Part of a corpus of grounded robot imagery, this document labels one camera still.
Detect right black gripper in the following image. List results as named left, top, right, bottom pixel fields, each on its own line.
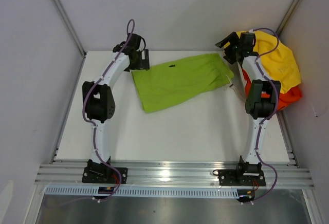
left=215, top=32, right=242, bottom=65

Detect lime green shorts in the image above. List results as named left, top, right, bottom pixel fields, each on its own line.
left=132, top=53, right=234, bottom=113

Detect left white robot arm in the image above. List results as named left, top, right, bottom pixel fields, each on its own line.
left=82, top=32, right=150, bottom=183

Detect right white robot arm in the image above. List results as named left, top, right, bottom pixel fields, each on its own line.
left=215, top=30, right=281, bottom=185

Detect yellow shorts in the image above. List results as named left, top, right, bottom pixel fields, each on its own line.
left=253, top=30, right=301, bottom=96

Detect orange shorts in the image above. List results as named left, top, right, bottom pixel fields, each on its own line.
left=242, top=69, right=303, bottom=110

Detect right aluminium corner post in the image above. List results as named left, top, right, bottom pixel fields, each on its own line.
left=276, top=0, right=302, bottom=36

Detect aluminium corner post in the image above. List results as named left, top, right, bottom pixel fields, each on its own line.
left=276, top=0, right=302, bottom=36
left=50, top=0, right=86, bottom=58

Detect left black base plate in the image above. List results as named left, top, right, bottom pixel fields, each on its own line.
left=82, top=167, right=119, bottom=184

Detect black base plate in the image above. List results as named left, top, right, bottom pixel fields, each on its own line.
left=212, top=169, right=266, bottom=186
left=82, top=167, right=119, bottom=184

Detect left aluminium corner post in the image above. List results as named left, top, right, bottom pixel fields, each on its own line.
left=50, top=0, right=86, bottom=58

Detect white slotted cable duct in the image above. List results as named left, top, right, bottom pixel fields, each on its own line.
left=45, top=185, right=239, bottom=199

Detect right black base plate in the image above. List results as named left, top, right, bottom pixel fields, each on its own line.
left=212, top=169, right=266, bottom=186

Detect aluminium mounting rail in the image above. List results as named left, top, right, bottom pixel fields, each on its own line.
left=34, top=161, right=315, bottom=189

